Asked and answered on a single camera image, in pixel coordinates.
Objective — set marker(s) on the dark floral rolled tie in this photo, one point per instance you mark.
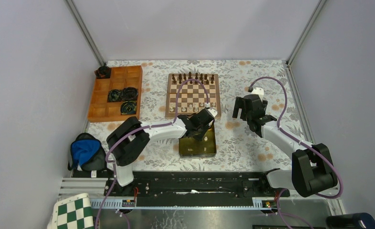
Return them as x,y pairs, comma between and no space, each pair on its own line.
103,72

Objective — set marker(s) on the floral patterned table mat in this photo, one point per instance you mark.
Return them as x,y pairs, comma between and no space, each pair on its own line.
238,148

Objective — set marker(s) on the gold metal tin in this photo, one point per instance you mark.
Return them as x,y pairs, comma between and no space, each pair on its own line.
191,148

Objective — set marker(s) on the blue black cloth bag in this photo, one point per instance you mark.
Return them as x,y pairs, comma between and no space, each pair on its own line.
86,154

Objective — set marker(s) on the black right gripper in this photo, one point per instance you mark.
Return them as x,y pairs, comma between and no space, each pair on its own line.
239,104

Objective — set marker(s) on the black cylinder bottle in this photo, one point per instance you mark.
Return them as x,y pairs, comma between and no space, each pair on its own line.
351,221

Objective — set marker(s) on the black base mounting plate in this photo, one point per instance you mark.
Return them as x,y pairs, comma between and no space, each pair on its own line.
195,189

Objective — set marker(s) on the aluminium frame rail left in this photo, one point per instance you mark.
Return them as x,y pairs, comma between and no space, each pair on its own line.
85,32

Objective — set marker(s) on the green white chess mat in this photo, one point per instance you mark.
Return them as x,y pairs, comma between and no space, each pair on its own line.
72,213

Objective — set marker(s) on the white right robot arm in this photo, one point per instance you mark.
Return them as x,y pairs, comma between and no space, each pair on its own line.
311,170

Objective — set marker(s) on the blue yellow rolled tie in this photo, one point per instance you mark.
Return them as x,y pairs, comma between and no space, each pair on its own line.
114,95

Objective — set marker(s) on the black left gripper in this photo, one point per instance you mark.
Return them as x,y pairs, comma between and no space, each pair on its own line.
199,137

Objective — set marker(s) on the green black rolled tie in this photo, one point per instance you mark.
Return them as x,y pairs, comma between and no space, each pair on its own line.
128,108

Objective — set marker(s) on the dark rolled tie centre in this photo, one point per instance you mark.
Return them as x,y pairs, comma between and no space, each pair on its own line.
129,94

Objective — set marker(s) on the wooden compartment tray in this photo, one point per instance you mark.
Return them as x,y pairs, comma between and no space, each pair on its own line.
100,110

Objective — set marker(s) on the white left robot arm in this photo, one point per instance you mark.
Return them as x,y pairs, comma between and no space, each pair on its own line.
127,141

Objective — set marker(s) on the wooden chess board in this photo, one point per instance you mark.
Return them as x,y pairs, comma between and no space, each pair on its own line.
190,94

